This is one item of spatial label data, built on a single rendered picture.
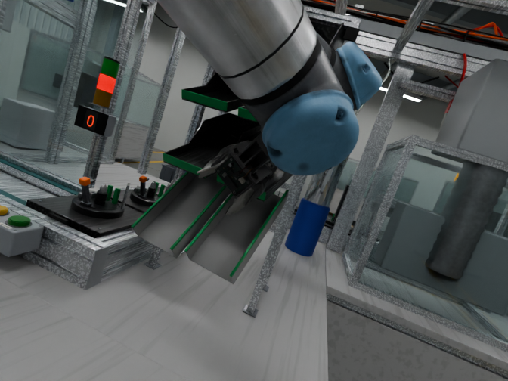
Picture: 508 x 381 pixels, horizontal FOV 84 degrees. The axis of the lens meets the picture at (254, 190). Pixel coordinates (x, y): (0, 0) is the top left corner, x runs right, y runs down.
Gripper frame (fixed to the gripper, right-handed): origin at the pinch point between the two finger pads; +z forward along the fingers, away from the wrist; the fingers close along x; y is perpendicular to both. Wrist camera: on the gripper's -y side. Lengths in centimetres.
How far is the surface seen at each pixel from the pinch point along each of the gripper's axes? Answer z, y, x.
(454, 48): -57, -151, 7
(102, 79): 29, -21, -54
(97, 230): 33.3, 7.7, -11.5
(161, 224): 24.0, -2.0, -3.4
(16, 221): 34.9, 19.8, -21.8
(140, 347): 22.2, 19.8, 15.3
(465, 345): 0, -59, 98
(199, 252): 17.9, -1.4, 8.4
